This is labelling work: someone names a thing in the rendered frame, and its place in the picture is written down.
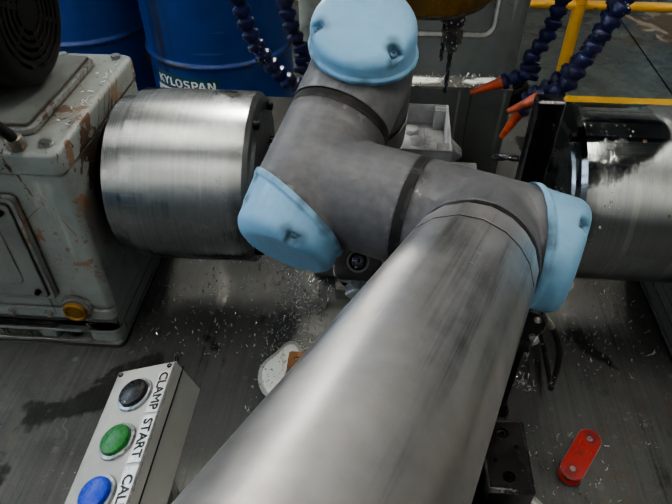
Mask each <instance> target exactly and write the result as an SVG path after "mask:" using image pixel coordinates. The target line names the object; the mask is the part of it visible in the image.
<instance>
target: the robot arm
mask: <svg viewBox="0 0 672 504"><path fill-rule="evenodd" d="M417 36H418V26H417V20H416V17H415V14H414V12H413V10H412V8H411V7H410V5H409V4H408V3H407V2H406V0H322V1H321V2H320V3H319V4H318V6H317V7H316V9H315V11H314V13H313V15H312V18H311V22H310V36H309V39H308V50H309V54H310V57H311V60H310V63H309V66H308V68H307V70H306V72H305V74H304V76H303V78H302V80H301V82H300V84H299V86H298V88H297V90H296V92H295V94H294V97H293V101H292V103H291V105H290V107H289V109H288V111H287V113H286V115H285V117H284V119H283V121H282V123H281V125H280V127H279V129H278V131H277V133H276V135H275V137H274V139H273V141H272V143H271V145H270V147H269V149H268V151H267V153H266V155H265V157H264V159H263V161H262V163H261V165H260V167H257V168H256V169H255V171H254V177H253V179H252V181H251V184H250V186H249V188H248V191H247V193H246V195H245V198H244V200H243V205H242V207H241V210H240V212H239V215H238V227H239V230H240V232H241V234H242V235H243V237H244V238H245V239H246V240H247V241H248V242H249V243H250V244H251V245H252V246H254V247H255V248H256V249H258V250H259V251H261V252H262V253H264V254H266V255H267V256H269V257H271V258H273V259H275V260H277V261H279V262H281V263H284V264H286V265H288V266H291V267H294V268H297V269H300V270H309V271H311V272H315V273H320V272H325V271H328V270H329V269H331V268H332V267H333V265H334V272H335V275H336V276H337V277H338V278H339V279H342V280H355V281H367V283H366V284H365V285H364V286H363V287H362V288H361V289H360V290H359V292H358V293H357V294H356V295H355V296H354V297H353V298H352V300H351V301H350V302H349V303H348V304H347V305H346V306H345V307H344V309H343V310H342V311H341V312H340V313H339V314H338V315H337V317H336V318H335V319H334V320H333V321H332V322H331V323H330V324H329V326H328V327H327V328H326V329H325V330H324V331H323V332H322V333H321V335H320V336H319V337H318V338H317V339H316V340H315V341H314V343H313V344H312V345H311V346H310V347H309V348H308V349H307V350H306V352H305V353H304V354H303V355H302V356H301V357H300V358H299V360H298V361H297V362H296V363H295V364H294V365H293V366H292V367H291V369H290V370H289V371H288V372H287V373H286V374H285V375H284V377H283V378H282V379H281V380H280V381H279V382H278V383H277V384H276V386H275V387H274V388H273V389H272V390H271V391H270V392H269V394H268V395H267V396H266V397H265V398H264V399H263V400H262V401H261V403H260V404H259V405H258V406H257V407H256V408H255V409H254V411H253V412H252V413H251V414H250V415H249V416H248V417H247V418H246V420H245V421H244V422H243V423H242V424H241V425H240V426H239V427H238V429H237V430H236V431H235V432H234V433H233V434H232V435H231V437H230V438H229V439H228V440H227V441H226V442H225V443H224V444H223V446H222V447H221V448H220V449H219V450H218V451H217V452H216V454H215V455H214V456H213V457H212V458H211V459H210V460H209V461H208V463H207V464H206V465H205V466H204V467H203V468H202V469H201V471H200V472H199V473H198V474H197V475H196V476H195V477H194V478H193V480H192V481H191V482H190V483H189V484H188V485H187V486H186V488H185V489H184V490H183V491H182V492H181V493H180V494H179V495H178V497H177V498H176V499H175V500H174V501H173V502H172V503H171V504H472V501H473V497H474V494H475V490H476V487H477V484H478V480H479V477H480V474H481V470H482V467H483V463H484V460H485V457H486V453H487V450H488V447H489V443H490V440H491V436H492V433H493V430H494V426H495V423H496V420H497V416H498V413H499V409H500V406H501V403H502V399H503V396H504V392H505V389H506V386H507V382H508V379H509V376H510V372H511V369H512V365H513V362H514V359H515V355H516V352H517V349H518V345H519V342H520V338H521V335H522V332H523V328H524V325H525V322H526V318H527V315H528V311H529V308H530V309H534V310H537V311H541V312H554V311H557V310H558V309H560V308H561V307H562V305H563V304H564V302H565V300H566V298H567V296H568V293H569V291H570V288H571V286H572V283H573V280H574V278H575V275H576V272H577V269H578V266H579V264H580V261H581V258H582V254H583V251H584V248H585V245H586V241H587V237H588V233H589V230H590V226H591V222H592V212H591V209H590V207H589V205H588V204H587V203H586V202H585V201H584V200H582V199H580V198H578V197H575V196H571V195H568V194H565V193H562V192H559V191H555V190H552V189H549V188H547V187H546V186H545V185H544V184H542V183H540V182H529V183H527V182H523V181H520V180H516V179H512V178H508V177H504V176H500V175H496V174H493V173H489V172H485V171H481V170H477V169H473V168H470V167H466V166H462V165H458V164H454V163H450V162H447V161H443V160H439V159H435V158H430V157H427V156H423V155H419V154H416V153H412V152H408V151H404V150H400V147H401V146H402V144H403V141H404V137H405V132H406V125H407V119H408V109H409V107H408V106H409V100H410V93H411V86H412V80H413V73H414V68H415V67H416V64H417V61H418V57H419V51H418V46H417ZM382 261H384V263H383V264H382Z"/></svg>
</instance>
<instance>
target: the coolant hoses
mask: <svg viewBox="0 0 672 504"><path fill-rule="evenodd" d="M635 1H639V0H606V1H605V3H606V4H607V6H606V8H607V9H604V10H602V11H601V13H600V17H601V19H600V20H601V22H596V23H595V25H594V26H593V29H592V32H593V33H592V34H589V35H588V37H587V38H586V39H585V41H584V42H583V45H582V46H581V47H580V48H579V52H577V53H576V54H574V55H573V56H571V58H570V59H571V60H570V62H569V63H564V64H563V65H561V69H560V72H558V71H554V72H553V73H552V74H551V78H550V80H549V79H547V78H545V79H543V80H542V81H541V84H540V86H538V85H537V84H535V85H532V86H531V88H530V90H529V93H528V92H523V93H522V94H521V98H522V100H521V101H520V102H518V103H516V104H515V105H513V106H511V107H509V108H507V112H508V114H511V113H513V114H512V115H511V117H510V119H509V120H508V122H507V123H506V125H505V127H504V128H503V130H502V132H501V133H500V135H499V137H500V138H502V139H503V138H504V137H505V136H506V135H507V134H508V133H509V132H510V131H511V130H512V129H513V128H514V127H515V125H516V124H517V123H518V122H519V121H520V120H521V119H522V118H523V117H525V116H526V117H527V116H529V114H530V108H532V106H533V102H534V98H535V95H536V94H552V95H562V96H563V97H565V92H569V91H571V90H575V89H576V88H577V86H578V83H577V81H579V80H580V79H581V78H585V76H586V74H587V72H586V70H585V69H586V68H588V67H589V66H592V65H593V64H594V62H595V60H594V59H595V58H596V56H597V55H598V54H600V53H601V52H602V50H603V47H604V46H605V43H606V41H610V40H611V38H612V32H613V30H615V29H616V28H618V29H619V28H620V26H621V24H622V22H621V20H620V18H623V17H624V16H625V15H629V14H630V12H631V10H632V9H631V7H630V5H632V4H633V3H634V2H635ZM229 2H232V4H233V5H234V6H235V7H234V8H233V9H232V12H233V15H234V16H236V17H237V18H238V19H239V20H238V21H237V27H238V28H239V29H241V30H242V31H243V32H244V33H243V34H242V39H243V40H244V41H246V42H247V43H248V44H249V46H248V50H249V52H250V53H254V54H255V55H256V57H255V59H256V61H257V63H261V64H263V65H264V66H263V69H264V71H265V72H266V73H271V77H272V79H273V80H274V81H277V82H280V85H281V86H282V87H283V88H284V89H287V88H288V87H290V90H291V91H292V92H293V93H295V92H296V90H297V88H298V86H299V84H300V82H301V80H302V77H300V76H297V77H296V76H295V75H294V74H293V73H291V72H287V68H286V67H285V66H283V65H279V60H278V59H277V58H276V57H272V52H271V50H270V49H269V48H266V49H265V42H264V40H263V39H259V35H260V32H259V30H258V29H257V28H254V24H255V19H254V17H251V16H250V11H251V7H250V5H248V4H245V3H246V0H229ZM276 2H277V5H279V6H280V8H281V9H282V10H281V11H280V12H279V17H280V18H282V20H283V21H284V23H283V24H282V28H283V30H284V31H286V32H287V34H289V35H288V37H287V41H288V43H292V44H293V45H294V48H293V52H294V54H297V53H298V54H299V55H298V56H296V57H295V58H294V62H295V64H296V66H295V67H293V72H294V73H299V74H300V75H304V74H305V72H306V70H307V68H308V66H309V65H308V63H307V62H310V60H311V57H310V54H308V53H309V50H308V42H307V41H303V40H304V39H303V37H304V34H303V32H302V31H298V27H299V26H300V24H299V22H298V20H295V15H297V12H296V9H294V8H292V5H293V3H294V0H276ZM569 2H572V0H555V4H554V5H551V6H550V8H549V11H550V17H546V19H545V20H544V23H545V27H546V28H542V29H540V31H539V39H534V40H533V41H532V47H531V49H527V50H526V51H525V52H524V56H523V61H524V62H523V63H521V64H520V67H519V68H520V69H521V70H520V71H518V70H517V69H514V70H512V71H511V72H510V73H509V74H508V75H507V74H506V73H501V74H500V76H499V77H498V78H496V79H494V80H492V81H490V82H487V83H485V84H483V85H481V86H478V87H476V88H474V89H472V90H470V94H471V95H475V94H479V93H483V92H487V91H492V90H496V89H504V90H507V89H509V88H510V85H516V86H520V85H521V84H522V80H523V81H527V80H532V81H538V79H539V76H538V74H537V73H539V72H540V71H541V68H542V66H541V65H540V64H538V63H536V62H539V61H540V59H541V56H540V54H541V53H543V52H544V51H545V52H547V51H548V49H549V46H548V43H550V42H551V41H552V40H555V39H556V37H557V34H556V33H555V31H557V30H558V29H559V28H561V27H562V24H563V22H562V21H561V19H562V18H563V16H564V15H567V12H568V9H567V8H566V7H565V6H567V5H568V3H569ZM535 61H536V62H535Z"/></svg>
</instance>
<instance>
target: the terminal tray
mask: <svg viewBox="0 0 672 504"><path fill-rule="evenodd" d="M408 107H409V109H408V119H407V125H406V132H405V137H404V141H403V144H402V146H401V147H400V150H404V151H408V152H412V153H416V154H419V155H423V156H427V157H430V158H435V159H439V160H443V161H447V162H450V163H451V159H452V153H453V149H452V138H451V126H450V115H449V105H435V104H414V103H409V106H408ZM438 107H442V108H443V110H438V109H437V108H438ZM440 144H446V147H440Z"/></svg>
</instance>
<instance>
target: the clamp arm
mask: <svg viewBox="0 0 672 504"><path fill-rule="evenodd" d="M565 106H566V102H565V99H564V97H563V96H562V95H552V94H536V95H535V98H534V102H533V106H532V110H531V114H530V118H529V123H528V127H527V131H526V135H525V139H524V143H523V147H522V151H521V155H520V159H519V164H518V168H517V172H516V176H515V179H516V180H520V181H523V182H527V183H529V182H540V183H542V184H544V180H545V177H546V173H547V170H548V166H549V163H550V159H551V156H552V152H553V149H554V145H555V142H556V138H557V135H558V131H559V127H560V124H561V120H562V117H563V113H564V110H565Z"/></svg>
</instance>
